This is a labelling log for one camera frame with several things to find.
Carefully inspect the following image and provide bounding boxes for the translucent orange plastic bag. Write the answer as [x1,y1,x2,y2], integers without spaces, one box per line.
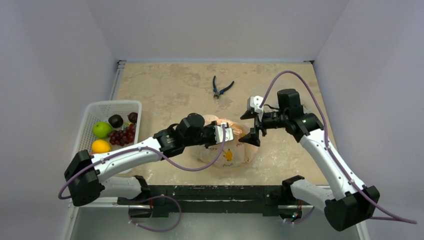
[191,114,258,169]

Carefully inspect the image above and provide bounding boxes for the yellow fake lemon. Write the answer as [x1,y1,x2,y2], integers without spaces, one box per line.
[91,139,112,154]

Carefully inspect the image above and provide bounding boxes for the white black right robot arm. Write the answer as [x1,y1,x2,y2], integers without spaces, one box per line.
[239,88,380,232]

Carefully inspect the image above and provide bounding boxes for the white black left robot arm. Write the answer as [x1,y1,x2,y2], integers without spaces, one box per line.
[58,113,234,207]

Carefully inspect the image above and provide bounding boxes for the dark red fake plum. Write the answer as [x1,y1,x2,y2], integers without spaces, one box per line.
[127,112,138,124]

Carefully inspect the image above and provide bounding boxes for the dark red fake grape bunch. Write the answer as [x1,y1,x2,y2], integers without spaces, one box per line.
[107,123,136,147]

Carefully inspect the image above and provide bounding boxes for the dark brown fake fruit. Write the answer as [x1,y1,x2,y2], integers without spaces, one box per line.
[108,114,124,129]

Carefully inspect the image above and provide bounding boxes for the green fake apple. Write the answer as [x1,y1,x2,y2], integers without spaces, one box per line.
[92,121,113,139]

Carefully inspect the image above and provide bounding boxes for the clear plastic screw box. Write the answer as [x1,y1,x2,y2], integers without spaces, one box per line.
[249,79,286,103]

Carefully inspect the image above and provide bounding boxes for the white plastic perforated basket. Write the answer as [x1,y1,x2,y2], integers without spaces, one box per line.
[72,100,142,155]

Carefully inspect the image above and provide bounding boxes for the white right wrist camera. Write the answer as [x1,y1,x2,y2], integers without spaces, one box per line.
[247,95,264,122]

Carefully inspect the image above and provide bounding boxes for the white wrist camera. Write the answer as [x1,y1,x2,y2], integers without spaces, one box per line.
[214,122,234,144]
[247,95,264,122]

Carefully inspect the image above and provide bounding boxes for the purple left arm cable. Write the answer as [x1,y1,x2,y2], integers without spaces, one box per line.
[57,124,227,233]

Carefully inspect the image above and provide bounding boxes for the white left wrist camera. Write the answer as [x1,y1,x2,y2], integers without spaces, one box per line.
[214,122,234,144]

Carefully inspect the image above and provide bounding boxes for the blue handled pliers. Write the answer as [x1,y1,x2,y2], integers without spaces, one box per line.
[212,75,235,100]

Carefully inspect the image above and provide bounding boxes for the black metal base rail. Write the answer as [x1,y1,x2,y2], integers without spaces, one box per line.
[116,184,311,220]

